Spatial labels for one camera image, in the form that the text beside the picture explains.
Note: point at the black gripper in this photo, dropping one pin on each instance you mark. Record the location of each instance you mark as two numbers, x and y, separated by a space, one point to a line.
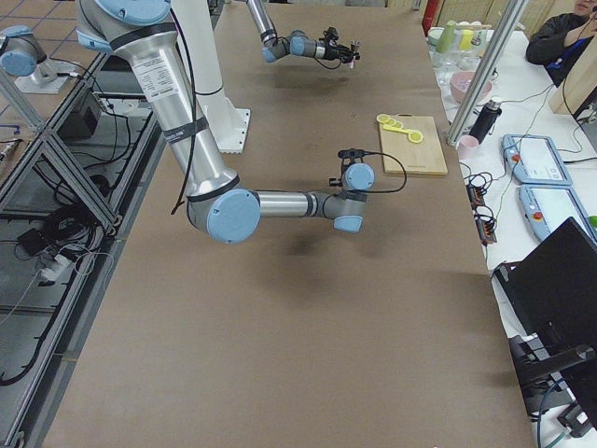
333 49

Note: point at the green plastic cup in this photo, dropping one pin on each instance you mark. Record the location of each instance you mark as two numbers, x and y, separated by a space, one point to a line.
446 38

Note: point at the yellow plastic cup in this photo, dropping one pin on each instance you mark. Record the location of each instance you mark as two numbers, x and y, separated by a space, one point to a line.
467 37

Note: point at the pink plastic cup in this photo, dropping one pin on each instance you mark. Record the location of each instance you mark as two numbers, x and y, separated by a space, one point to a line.
466 146

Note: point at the yellow plastic spoon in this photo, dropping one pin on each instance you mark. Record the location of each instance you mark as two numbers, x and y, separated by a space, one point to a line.
404 131

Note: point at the pink bowl with ice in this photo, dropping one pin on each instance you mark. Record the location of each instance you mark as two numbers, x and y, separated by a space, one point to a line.
460 83

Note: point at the bamboo cutting board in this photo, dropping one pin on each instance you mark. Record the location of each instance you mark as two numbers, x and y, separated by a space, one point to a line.
425 158

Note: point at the black thermos bottle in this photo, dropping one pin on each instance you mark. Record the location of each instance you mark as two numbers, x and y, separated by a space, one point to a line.
486 119

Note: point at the person in black jacket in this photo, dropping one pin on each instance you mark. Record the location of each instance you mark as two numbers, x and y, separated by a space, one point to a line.
562 39

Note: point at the far blue teach pendant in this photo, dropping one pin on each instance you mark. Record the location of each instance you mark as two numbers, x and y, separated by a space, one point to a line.
534 159

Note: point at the blue teach pendant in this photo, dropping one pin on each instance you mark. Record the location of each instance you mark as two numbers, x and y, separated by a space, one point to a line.
546 207
534 159

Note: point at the near blue teach pendant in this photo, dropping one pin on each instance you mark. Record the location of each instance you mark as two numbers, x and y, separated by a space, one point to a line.
546 207

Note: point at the black computer monitor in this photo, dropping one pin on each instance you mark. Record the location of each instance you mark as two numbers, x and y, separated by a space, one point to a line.
553 294

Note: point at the aluminium frame post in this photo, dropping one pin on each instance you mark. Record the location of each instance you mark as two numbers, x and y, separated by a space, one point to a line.
497 43

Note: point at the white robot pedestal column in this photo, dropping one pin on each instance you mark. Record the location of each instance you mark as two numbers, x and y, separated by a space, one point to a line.
228 124

